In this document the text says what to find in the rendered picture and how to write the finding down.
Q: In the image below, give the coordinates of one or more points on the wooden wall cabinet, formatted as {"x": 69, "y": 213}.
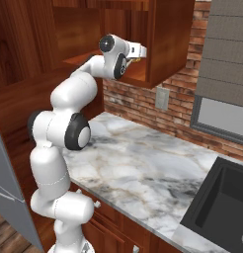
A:
{"x": 169, "y": 36}

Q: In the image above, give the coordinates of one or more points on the black sink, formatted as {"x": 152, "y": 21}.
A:
{"x": 222, "y": 207}

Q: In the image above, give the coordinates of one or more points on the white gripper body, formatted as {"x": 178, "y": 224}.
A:
{"x": 142, "y": 51}

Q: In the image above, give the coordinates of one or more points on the wooden base cabinet door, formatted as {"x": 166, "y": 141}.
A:
{"x": 107, "y": 238}

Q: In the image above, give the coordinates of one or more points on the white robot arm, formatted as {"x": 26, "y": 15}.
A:
{"x": 72, "y": 95}

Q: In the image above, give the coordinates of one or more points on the wooden drawer front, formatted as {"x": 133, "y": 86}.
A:
{"x": 108, "y": 212}
{"x": 136, "y": 234}

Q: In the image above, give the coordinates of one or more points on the grey wall outlet plate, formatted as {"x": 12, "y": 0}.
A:
{"x": 162, "y": 98}

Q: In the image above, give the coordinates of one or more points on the small white knob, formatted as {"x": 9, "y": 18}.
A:
{"x": 136, "y": 249}
{"x": 97, "y": 204}
{"x": 78, "y": 191}

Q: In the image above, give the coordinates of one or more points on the grey framed window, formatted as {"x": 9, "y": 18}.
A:
{"x": 225, "y": 118}

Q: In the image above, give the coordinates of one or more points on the grey window blind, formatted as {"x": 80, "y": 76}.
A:
{"x": 225, "y": 49}

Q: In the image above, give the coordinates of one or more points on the grey fridge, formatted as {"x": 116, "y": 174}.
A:
{"x": 10, "y": 194}

